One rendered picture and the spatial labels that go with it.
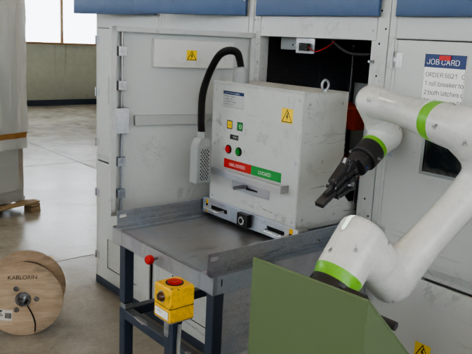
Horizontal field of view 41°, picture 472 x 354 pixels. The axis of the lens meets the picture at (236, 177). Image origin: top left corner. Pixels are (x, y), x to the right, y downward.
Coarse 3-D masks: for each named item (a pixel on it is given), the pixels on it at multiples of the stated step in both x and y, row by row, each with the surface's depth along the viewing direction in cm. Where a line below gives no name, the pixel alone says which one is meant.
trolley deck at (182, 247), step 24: (216, 216) 256; (120, 240) 232; (144, 240) 222; (168, 240) 223; (192, 240) 225; (216, 240) 226; (240, 240) 227; (264, 240) 229; (168, 264) 209; (192, 264) 201; (288, 264) 210; (312, 264) 218; (216, 288) 191; (240, 288) 198
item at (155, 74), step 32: (128, 32) 242; (160, 32) 245; (192, 32) 251; (224, 32) 258; (128, 64) 245; (160, 64) 248; (192, 64) 254; (224, 64) 261; (128, 96) 247; (160, 96) 254; (192, 96) 260; (128, 128) 248; (160, 128) 257; (192, 128) 263; (128, 160) 253; (160, 160) 260; (128, 192) 256; (160, 192) 263; (192, 192) 270
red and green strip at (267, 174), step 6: (228, 162) 242; (234, 162) 240; (240, 162) 237; (234, 168) 240; (240, 168) 237; (246, 168) 235; (252, 168) 232; (258, 168) 229; (252, 174) 232; (258, 174) 230; (264, 174) 227; (270, 174) 225; (276, 174) 222; (270, 180) 225; (276, 180) 223
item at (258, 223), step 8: (216, 200) 250; (216, 208) 249; (224, 208) 245; (232, 208) 241; (224, 216) 246; (232, 216) 242; (256, 216) 231; (256, 224) 232; (264, 224) 228; (272, 224) 225; (280, 224) 222; (264, 232) 229; (280, 232) 222; (296, 232) 216
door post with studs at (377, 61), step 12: (384, 0) 214; (384, 12) 214; (384, 24) 215; (384, 36) 215; (372, 48) 220; (384, 48) 216; (372, 60) 220; (384, 60) 216; (372, 72) 221; (372, 84) 221; (360, 180) 230; (372, 180) 225; (360, 192) 231; (372, 192) 226; (360, 204) 231
